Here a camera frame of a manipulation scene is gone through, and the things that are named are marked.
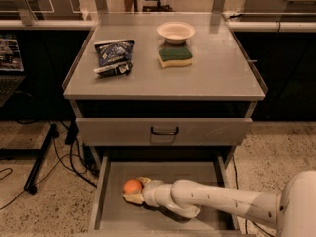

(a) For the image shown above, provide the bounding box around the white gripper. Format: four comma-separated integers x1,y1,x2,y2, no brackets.
123,177,163,207

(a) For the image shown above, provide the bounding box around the orange fruit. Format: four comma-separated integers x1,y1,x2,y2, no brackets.
123,179,143,194

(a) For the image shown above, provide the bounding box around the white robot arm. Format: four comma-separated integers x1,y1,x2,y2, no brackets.
123,171,316,237

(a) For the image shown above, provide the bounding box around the open grey middle drawer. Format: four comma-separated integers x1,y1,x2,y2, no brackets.
76,157,254,237

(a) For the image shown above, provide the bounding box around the grey upper drawer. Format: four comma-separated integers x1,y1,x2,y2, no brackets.
76,118,252,146

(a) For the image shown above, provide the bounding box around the grey metal drawer cabinet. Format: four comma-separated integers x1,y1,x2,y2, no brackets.
64,13,265,161

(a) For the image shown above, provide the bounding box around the black stand leg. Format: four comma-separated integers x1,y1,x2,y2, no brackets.
0,124,59,195

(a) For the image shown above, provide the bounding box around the blue chip bag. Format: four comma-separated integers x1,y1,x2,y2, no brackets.
93,39,135,77

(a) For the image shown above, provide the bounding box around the green yellow sponge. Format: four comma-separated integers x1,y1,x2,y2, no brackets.
158,47,193,68

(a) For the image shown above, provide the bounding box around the white paper bowl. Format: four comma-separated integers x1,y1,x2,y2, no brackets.
157,22,195,44

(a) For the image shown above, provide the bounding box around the black drawer handle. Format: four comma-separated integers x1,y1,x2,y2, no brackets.
150,126,179,136

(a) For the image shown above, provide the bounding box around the black floor cables left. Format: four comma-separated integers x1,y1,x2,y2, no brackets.
0,118,100,211

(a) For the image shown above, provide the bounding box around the black floor cable right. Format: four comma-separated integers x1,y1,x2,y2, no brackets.
232,155,277,237

